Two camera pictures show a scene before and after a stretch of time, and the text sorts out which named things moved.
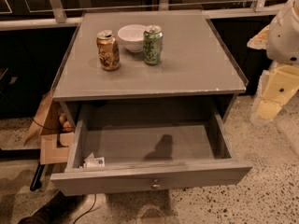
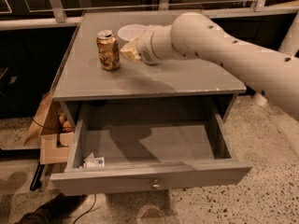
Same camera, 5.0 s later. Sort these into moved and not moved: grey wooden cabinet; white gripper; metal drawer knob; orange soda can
Moved: white gripper
Not moved: metal drawer knob; orange soda can; grey wooden cabinet
